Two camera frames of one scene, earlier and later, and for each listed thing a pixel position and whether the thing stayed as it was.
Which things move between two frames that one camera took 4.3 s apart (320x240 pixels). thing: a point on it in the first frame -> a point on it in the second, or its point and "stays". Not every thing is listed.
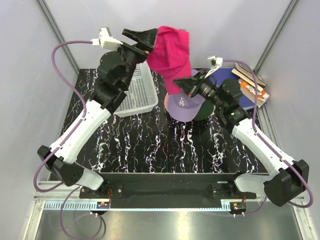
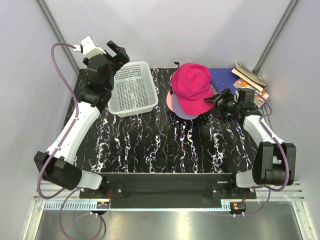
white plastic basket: (141, 93) stays
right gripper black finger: (188, 85) -> (215, 98)
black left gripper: (146, 39) -> (120, 59)
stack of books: (247, 74) stays
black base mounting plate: (167, 190) stays
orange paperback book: (248, 90) stays
